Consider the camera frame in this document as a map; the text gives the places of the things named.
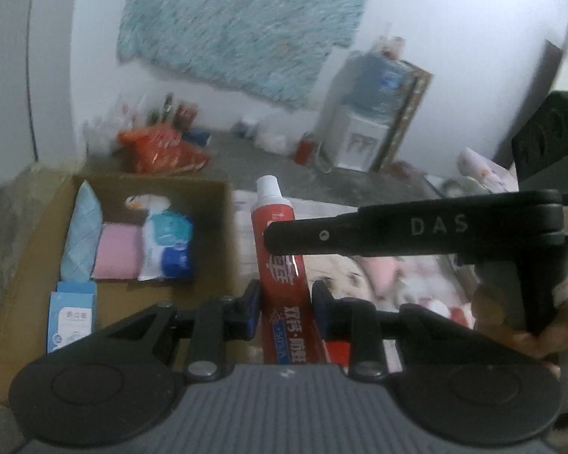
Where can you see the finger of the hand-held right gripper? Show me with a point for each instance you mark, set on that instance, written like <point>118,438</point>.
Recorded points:
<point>383,234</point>

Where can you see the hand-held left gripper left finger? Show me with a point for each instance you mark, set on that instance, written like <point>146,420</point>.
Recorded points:
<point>252,312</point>

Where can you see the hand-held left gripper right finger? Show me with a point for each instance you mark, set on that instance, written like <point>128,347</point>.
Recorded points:
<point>319,312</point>

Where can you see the pink plush toy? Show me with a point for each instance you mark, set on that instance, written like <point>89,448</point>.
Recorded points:
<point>381,274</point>

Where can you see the brown cardboard box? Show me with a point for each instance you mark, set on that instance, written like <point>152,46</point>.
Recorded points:
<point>208,246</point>

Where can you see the red toothpaste tube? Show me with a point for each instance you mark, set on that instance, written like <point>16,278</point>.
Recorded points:
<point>277,227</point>

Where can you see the white tissue pack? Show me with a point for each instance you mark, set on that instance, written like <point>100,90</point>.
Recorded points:
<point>165,246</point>

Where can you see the pink sponge cloth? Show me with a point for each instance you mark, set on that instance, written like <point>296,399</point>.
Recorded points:
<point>118,250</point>

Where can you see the light blue face mask pack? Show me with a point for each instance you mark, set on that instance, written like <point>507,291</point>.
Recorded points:
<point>71,317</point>

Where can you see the blue checked towel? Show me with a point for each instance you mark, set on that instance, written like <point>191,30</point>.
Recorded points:
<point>81,231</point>

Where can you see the person's right hand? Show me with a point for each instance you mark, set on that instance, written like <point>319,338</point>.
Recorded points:
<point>501,326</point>

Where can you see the cream plush doll red dress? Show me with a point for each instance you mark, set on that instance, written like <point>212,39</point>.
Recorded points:
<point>345,279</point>

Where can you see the printed checked bed sheet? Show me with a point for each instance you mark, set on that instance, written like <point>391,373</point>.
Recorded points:
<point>322,210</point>

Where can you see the red thermos bottle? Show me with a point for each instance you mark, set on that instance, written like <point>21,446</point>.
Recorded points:
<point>304,149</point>

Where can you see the patterned folded board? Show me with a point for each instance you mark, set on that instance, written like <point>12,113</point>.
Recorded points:
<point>407,113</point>

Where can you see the clear plastic bag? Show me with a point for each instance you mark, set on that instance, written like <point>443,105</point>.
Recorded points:
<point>272,137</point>

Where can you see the blue water bottle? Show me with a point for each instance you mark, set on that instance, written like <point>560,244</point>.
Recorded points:
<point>374,85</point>

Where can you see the white cup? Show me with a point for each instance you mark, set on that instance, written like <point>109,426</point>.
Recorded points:
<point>244,127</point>

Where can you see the small blue container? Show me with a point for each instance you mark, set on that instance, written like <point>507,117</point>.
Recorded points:
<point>199,138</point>

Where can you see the red snack bag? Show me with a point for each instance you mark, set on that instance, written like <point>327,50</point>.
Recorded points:
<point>161,149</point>

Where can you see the white plastic bag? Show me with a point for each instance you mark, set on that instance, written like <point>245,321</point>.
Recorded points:
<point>106,125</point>

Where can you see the floral blue wall cloth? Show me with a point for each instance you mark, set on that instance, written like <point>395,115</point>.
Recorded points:
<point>236,23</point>

